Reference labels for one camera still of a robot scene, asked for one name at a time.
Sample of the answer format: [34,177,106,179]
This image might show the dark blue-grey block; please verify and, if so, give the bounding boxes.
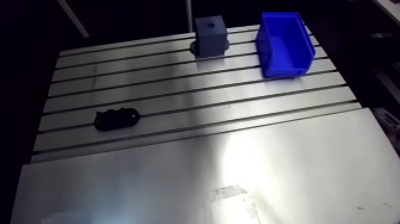
[189,15,230,59]

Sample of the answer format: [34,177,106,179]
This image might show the black oval holder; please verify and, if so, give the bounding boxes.
[93,107,140,132]

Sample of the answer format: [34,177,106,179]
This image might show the blue bin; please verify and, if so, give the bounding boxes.
[255,12,316,79]

